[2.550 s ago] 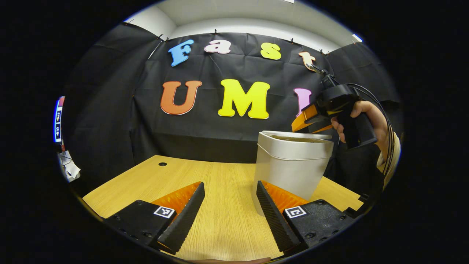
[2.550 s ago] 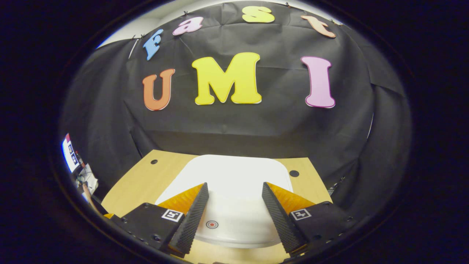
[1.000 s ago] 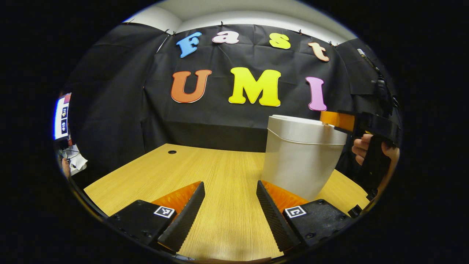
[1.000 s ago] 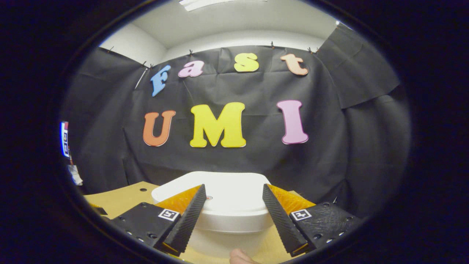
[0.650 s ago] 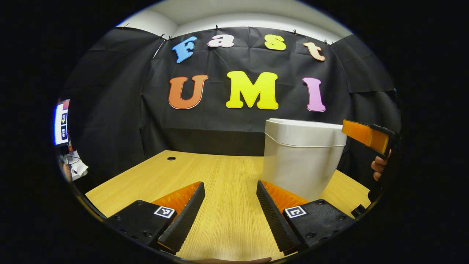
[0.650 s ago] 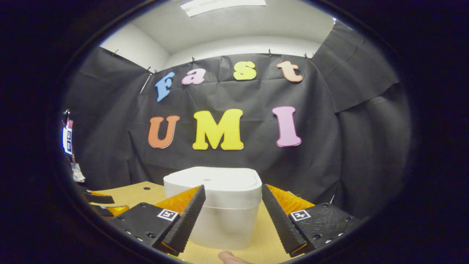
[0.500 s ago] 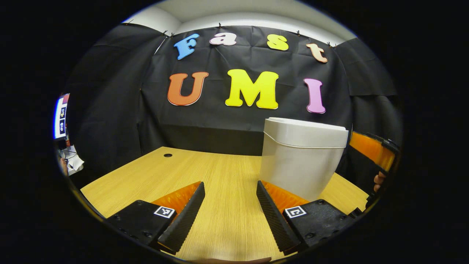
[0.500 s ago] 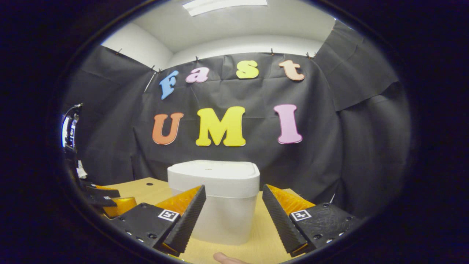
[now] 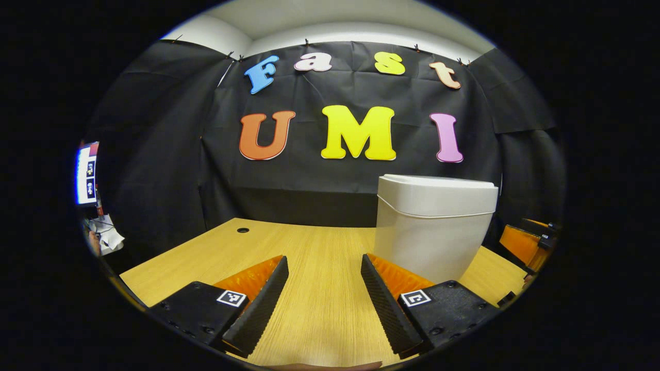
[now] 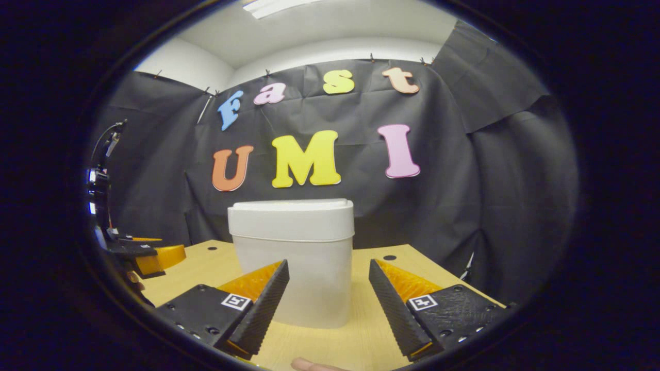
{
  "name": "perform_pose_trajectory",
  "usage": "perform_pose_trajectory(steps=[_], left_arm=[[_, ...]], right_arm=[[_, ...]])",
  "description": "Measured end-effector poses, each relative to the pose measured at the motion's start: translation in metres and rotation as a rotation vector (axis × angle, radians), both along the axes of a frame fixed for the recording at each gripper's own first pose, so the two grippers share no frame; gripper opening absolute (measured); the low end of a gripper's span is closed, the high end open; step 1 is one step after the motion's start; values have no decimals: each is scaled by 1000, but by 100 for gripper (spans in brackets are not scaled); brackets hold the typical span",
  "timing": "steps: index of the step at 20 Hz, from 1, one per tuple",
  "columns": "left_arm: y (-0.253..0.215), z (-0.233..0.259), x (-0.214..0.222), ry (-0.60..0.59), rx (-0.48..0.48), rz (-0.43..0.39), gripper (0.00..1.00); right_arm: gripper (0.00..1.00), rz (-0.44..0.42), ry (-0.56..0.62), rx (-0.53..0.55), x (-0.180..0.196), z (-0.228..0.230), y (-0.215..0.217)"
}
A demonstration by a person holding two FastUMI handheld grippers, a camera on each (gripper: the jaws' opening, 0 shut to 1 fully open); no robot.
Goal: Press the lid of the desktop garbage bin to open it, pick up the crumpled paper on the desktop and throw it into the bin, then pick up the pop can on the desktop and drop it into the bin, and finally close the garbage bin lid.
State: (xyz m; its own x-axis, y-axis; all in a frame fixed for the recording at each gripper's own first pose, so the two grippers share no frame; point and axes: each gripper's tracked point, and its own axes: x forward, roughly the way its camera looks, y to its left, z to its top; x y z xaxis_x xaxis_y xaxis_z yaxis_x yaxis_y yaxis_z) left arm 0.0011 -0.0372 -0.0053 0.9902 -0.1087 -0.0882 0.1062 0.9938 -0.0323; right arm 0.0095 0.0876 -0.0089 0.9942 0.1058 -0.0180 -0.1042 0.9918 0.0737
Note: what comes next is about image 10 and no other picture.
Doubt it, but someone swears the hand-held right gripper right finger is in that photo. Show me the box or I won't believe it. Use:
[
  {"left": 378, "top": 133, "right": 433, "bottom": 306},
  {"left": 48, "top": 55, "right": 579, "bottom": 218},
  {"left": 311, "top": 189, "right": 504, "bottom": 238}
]
[{"left": 369, "top": 259, "right": 516, "bottom": 361}]

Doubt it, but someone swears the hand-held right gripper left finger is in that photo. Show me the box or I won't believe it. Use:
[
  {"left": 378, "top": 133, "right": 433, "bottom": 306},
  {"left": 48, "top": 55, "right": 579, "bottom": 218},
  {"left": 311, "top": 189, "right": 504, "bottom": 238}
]
[{"left": 155, "top": 259, "right": 290, "bottom": 360}]

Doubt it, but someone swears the white desktop garbage bin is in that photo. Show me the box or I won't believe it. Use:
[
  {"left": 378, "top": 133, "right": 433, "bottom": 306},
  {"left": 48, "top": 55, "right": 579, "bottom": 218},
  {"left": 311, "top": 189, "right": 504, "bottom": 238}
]
[{"left": 227, "top": 198, "right": 355, "bottom": 329}]

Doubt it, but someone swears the wooden desktop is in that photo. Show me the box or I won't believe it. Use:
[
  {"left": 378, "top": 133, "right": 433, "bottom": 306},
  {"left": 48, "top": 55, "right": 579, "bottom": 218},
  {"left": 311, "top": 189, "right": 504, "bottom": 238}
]
[{"left": 139, "top": 240, "right": 508, "bottom": 371}]

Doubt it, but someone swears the ceiling light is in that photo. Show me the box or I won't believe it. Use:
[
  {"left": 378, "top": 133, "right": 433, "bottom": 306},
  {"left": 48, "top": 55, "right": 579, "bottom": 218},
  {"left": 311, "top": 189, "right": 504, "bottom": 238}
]
[{"left": 242, "top": 0, "right": 331, "bottom": 20}]

